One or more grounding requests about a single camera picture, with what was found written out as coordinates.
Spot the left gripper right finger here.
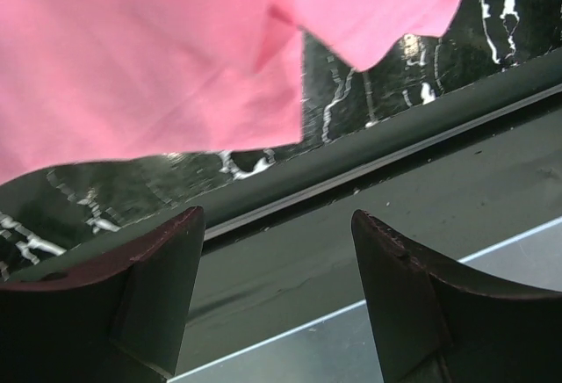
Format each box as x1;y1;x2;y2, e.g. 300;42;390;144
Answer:
351;210;561;382

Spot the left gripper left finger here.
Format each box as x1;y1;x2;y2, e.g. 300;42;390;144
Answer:
1;206;205;382

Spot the pink t-shirt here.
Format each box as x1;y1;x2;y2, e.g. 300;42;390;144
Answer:
1;0;461;182

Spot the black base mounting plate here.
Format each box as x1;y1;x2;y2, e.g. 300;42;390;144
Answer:
1;51;561;372

